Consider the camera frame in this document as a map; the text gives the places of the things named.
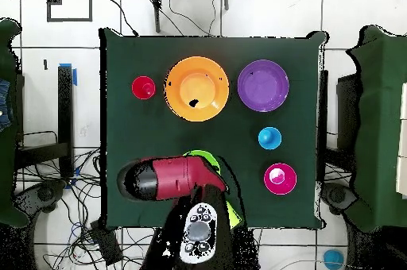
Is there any green plastic bowl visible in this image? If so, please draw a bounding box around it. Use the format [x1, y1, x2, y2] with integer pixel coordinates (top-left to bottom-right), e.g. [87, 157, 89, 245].
[182, 149, 222, 176]

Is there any orange plastic bowl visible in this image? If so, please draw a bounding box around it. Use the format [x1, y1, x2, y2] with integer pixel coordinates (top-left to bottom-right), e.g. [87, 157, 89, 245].
[164, 56, 231, 123]

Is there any yellow-green plastic cup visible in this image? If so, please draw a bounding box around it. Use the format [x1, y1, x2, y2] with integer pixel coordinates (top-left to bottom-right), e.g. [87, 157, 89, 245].
[226, 201, 245, 230]

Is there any magenta plastic bowl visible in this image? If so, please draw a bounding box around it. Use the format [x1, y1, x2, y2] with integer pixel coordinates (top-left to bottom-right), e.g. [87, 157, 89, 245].
[263, 162, 298, 195]

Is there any blue plastic cup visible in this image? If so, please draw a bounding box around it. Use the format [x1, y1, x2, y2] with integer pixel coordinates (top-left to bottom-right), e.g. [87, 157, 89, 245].
[258, 126, 283, 151]

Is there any purple plastic bowl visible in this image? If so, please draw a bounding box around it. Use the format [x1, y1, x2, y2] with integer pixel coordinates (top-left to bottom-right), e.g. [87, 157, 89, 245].
[237, 59, 290, 113]

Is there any red plastic cup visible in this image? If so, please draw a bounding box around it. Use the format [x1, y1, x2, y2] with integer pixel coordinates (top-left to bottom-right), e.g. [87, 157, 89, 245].
[131, 75, 157, 101]

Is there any dark green tablecloth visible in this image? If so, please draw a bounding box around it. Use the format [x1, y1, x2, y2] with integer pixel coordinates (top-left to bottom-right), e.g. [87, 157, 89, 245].
[99, 27, 328, 231]

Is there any black metal stand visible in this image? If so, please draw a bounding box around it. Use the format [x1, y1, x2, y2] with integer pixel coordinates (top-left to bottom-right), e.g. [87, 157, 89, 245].
[14, 65, 75, 178]
[316, 69, 362, 185]

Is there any black tripod stand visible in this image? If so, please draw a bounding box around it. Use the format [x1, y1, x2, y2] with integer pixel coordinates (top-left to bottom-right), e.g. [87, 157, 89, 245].
[141, 0, 231, 33]

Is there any blue tape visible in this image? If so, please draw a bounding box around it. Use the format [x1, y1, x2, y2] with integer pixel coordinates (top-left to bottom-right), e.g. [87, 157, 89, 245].
[59, 62, 78, 87]

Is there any black power box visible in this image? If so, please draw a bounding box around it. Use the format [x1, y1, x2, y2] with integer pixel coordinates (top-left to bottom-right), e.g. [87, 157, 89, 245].
[89, 218, 124, 266]

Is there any green cloth covered table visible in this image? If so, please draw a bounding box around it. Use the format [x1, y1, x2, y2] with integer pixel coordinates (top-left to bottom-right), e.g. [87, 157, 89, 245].
[346, 25, 407, 233]
[0, 17, 29, 228]

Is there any blue round floor object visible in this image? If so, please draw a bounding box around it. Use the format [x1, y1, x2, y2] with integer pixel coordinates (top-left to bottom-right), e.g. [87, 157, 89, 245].
[322, 248, 345, 270]

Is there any white box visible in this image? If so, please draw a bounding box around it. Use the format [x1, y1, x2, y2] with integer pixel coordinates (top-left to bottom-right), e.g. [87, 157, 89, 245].
[395, 82, 407, 199]

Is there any blue denim fabric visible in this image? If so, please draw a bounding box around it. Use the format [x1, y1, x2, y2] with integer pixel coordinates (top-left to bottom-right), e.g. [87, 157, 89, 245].
[0, 79, 14, 133]

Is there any black floor cable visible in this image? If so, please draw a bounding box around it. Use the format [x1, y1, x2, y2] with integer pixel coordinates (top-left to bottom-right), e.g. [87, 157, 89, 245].
[103, 0, 140, 37]

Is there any tangle of cables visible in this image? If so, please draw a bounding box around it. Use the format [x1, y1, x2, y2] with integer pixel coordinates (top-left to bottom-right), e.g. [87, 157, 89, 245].
[18, 147, 157, 270]

